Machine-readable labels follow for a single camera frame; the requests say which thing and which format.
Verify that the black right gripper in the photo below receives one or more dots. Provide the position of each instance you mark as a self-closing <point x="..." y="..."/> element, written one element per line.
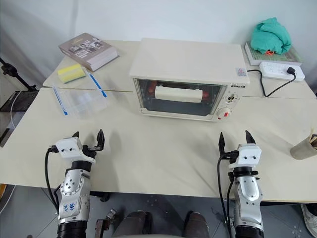
<point x="232" y="155"/>

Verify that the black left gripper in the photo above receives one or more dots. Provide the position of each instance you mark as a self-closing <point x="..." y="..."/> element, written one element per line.
<point x="90" y="150"/>

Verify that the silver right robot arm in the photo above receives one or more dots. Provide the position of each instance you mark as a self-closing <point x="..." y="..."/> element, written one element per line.
<point x="248" y="196"/>

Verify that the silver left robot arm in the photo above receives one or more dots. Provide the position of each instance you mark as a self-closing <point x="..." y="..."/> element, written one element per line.
<point x="73" y="188"/>

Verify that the cream toaster oven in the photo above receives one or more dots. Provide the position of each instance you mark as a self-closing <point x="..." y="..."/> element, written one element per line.
<point x="188" y="58"/>

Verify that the clear box with blue latches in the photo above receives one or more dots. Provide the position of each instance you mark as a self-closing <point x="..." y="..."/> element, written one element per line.
<point x="81" y="99"/>

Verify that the black table caster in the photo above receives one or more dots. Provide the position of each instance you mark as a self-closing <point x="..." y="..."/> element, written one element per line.
<point x="104" y="197"/>

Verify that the beige cylindrical holder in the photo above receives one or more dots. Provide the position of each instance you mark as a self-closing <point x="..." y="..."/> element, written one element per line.
<point x="302" y="150"/>

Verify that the yellow and green sponge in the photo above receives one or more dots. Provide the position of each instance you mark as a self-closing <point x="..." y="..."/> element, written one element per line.
<point x="70" y="73"/>

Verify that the black flat tray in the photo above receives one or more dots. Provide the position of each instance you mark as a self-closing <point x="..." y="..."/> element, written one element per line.
<point x="18" y="100"/>

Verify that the white power strip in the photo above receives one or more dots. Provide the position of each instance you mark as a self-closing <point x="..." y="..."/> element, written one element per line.
<point x="275" y="69"/>

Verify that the thick grey book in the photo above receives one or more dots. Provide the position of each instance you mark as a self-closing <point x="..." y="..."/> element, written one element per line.
<point x="86" y="49"/>

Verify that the dark rounded shape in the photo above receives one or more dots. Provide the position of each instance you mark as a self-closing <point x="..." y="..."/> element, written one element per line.
<point x="196" y="224"/>
<point x="135" y="223"/>

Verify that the black power plug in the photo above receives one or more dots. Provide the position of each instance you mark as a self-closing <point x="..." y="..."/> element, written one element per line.
<point x="291" y="71"/>

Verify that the black tripod stand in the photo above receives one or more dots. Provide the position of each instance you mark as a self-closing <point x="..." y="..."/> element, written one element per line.
<point x="17" y="75"/>

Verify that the small orange clip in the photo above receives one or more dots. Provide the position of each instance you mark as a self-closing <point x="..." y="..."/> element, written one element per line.
<point x="270" y="52"/>

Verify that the green cloth bundle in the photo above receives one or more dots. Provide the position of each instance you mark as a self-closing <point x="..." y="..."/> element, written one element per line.
<point x="270" y="34"/>

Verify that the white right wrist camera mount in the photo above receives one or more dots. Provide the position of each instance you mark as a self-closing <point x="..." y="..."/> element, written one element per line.
<point x="248" y="155"/>

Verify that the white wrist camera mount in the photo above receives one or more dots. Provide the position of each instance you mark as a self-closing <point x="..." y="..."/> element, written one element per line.
<point x="68" y="147"/>
<point x="248" y="155"/>

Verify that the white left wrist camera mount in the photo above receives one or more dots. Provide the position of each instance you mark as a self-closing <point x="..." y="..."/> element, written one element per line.
<point x="68" y="147"/>

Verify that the metal clamp bracket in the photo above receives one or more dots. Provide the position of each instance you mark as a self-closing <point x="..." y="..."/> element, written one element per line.
<point x="106" y="221"/>

